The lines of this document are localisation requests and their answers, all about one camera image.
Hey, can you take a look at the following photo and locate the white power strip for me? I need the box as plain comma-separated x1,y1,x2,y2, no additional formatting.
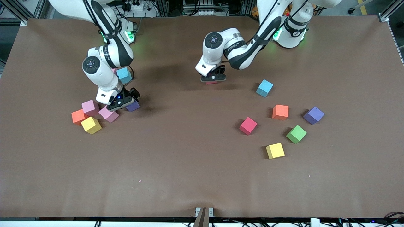
122,0,158,18

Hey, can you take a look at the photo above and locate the aluminium frame profile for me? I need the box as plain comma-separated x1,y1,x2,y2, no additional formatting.
0,0,45,26
379,0,404,22

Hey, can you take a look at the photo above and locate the green foam cube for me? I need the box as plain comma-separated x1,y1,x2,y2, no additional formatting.
286,125,307,144

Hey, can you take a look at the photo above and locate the blue foam cube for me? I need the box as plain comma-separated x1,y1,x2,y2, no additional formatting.
117,67,132,85
256,79,274,97

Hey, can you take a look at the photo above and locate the yellow foam cube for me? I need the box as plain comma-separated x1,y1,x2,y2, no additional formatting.
266,143,285,160
81,117,102,135

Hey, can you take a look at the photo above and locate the orange foam cube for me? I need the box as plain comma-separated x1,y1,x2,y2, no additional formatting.
71,109,89,126
272,105,289,120

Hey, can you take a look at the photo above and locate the metal mount bracket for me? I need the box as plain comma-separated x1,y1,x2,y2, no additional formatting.
193,207,214,227

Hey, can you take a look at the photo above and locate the brown paper table cover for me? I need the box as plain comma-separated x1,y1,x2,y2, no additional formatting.
0,15,404,218

